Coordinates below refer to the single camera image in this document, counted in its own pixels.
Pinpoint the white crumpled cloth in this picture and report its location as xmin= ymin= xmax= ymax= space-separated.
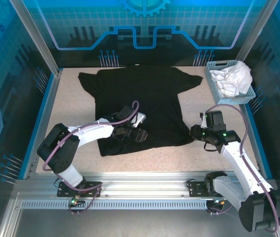
xmin=208 ymin=61 xmax=253 ymax=98

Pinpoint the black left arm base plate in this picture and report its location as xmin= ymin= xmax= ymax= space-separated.
xmin=57 ymin=181 xmax=103 ymax=198

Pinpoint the aluminium frame post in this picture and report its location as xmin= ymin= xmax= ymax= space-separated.
xmin=236 ymin=0 xmax=280 ymax=62
xmin=8 ymin=0 xmax=63 ymax=78

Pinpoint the black floral print t-shirt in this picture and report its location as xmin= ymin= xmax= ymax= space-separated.
xmin=78 ymin=64 xmax=203 ymax=158

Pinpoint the slotted grey cable duct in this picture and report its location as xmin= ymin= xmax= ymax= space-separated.
xmin=21 ymin=199 xmax=211 ymax=211

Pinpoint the light blue perforated basket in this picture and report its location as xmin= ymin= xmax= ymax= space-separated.
xmin=205 ymin=60 xmax=257 ymax=107

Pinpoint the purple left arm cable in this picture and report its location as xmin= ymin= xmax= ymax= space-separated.
xmin=42 ymin=100 xmax=140 ymax=216

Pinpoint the aluminium table rail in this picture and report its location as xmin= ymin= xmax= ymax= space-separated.
xmin=13 ymin=171 xmax=278 ymax=200

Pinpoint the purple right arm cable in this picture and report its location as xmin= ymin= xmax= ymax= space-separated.
xmin=203 ymin=103 xmax=280 ymax=234

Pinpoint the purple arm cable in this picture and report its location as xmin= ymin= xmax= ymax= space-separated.
xmin=203 ymin=103 xmax=280 ymax=234
xmin=42 ymin=100 xmax=140 ymax=216

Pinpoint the blue table edge trim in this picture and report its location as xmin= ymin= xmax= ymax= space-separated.
xmin=18 ymin=74 xmax=56 ymax=180
xmin=240 ymin=103 xmax=274 ymax=180

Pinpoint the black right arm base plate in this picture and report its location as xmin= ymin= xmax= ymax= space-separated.
xmin=188 ymin=180 xmax=232 ymax=198

